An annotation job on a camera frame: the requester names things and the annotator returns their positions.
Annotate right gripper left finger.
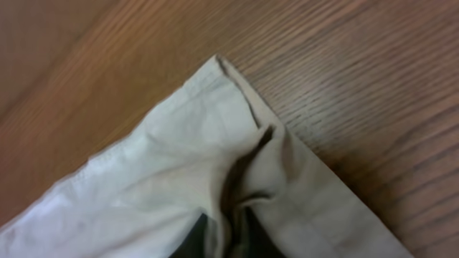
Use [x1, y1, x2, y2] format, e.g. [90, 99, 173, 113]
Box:
[169, 214, 208, 258]

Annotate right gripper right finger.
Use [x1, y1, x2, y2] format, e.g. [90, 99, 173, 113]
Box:
[232, 208, 285, 258]

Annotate beige khaki shorts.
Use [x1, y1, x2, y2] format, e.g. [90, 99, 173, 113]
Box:
[1, 56, 410, 257]

